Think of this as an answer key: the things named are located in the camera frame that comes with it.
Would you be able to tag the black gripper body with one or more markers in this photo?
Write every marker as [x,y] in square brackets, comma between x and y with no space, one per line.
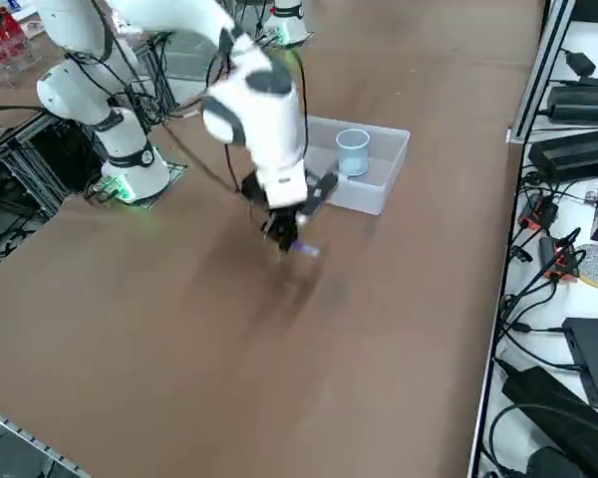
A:
[254,191]

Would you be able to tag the purple marker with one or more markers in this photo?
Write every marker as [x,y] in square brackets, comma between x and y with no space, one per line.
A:
[306,247]

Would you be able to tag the blue pencil holder cup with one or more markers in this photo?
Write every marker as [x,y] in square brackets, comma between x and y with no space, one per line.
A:
[353,159]

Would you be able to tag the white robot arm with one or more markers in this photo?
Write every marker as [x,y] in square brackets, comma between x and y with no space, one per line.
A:
[291,25]
[264,129]

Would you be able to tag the clear plastic box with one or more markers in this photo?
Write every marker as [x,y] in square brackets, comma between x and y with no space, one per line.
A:
[379,194]

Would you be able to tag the black flat box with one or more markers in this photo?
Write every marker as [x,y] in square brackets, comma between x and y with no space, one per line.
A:
[595,358]

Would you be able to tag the orange black connector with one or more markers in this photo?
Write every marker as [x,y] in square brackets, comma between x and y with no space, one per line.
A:
[558,261]
[540,214]

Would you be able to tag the large black power brick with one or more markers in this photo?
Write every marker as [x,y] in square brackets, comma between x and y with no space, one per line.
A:
[573,154]

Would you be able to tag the red parts acrylic rack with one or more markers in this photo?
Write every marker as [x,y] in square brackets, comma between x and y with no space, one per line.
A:
[0,35]

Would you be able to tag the long black power brick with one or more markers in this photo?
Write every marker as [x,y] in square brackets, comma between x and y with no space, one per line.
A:
[543,393]

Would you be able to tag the small black power adapter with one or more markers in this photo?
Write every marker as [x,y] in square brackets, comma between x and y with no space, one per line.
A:
[580,62]

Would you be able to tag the black round object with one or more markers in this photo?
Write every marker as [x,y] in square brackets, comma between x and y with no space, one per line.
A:
[553,465]

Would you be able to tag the black wrist camera silver lens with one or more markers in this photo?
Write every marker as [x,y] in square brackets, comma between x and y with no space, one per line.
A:
[324,186]

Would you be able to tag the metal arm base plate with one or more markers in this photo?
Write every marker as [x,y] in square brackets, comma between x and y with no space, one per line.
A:
[175,171]

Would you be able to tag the aluminium frame post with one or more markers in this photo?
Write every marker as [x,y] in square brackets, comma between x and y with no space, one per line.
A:
[538,74]

